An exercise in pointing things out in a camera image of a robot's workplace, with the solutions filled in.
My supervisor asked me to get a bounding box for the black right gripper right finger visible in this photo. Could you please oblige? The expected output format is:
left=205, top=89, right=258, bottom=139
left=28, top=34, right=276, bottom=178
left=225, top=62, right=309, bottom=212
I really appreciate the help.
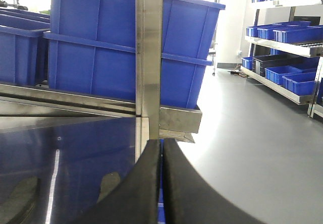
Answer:
left=163, top=138, right=261, bottom=223

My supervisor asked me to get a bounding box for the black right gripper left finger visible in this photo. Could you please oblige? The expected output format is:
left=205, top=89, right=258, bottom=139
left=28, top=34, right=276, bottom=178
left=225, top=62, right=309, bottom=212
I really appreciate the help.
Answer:
left=73, top=140, right=161, bottom=223

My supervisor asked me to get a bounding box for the blue plastic crate right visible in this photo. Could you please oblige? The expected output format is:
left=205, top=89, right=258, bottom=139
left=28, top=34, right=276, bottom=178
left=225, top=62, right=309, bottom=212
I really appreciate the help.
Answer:
left=44, top=0, right=225, bottom=109

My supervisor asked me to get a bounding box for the blue plastic crate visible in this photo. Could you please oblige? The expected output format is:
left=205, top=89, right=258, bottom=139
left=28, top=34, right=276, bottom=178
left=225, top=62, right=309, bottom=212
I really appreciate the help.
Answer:
left=1, top=12, right=50, bottom=86
left=44, top=0, right=225, bottom=109

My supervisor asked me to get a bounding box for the steel shelving rack with bins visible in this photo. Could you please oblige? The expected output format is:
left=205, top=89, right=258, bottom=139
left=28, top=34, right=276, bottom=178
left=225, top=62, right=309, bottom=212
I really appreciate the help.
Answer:
left=241, top=0, right=322, bottom=118

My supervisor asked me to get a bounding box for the blue plastic crate left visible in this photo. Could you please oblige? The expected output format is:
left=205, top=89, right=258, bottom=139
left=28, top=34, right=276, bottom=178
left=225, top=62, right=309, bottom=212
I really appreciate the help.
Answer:
left=1, top=12, right=50, bottom=86

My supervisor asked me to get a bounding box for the steel rack frame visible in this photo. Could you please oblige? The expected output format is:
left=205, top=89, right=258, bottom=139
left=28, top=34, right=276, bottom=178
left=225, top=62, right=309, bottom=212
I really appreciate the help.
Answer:
left=0, top=0, right=203, bottom=144

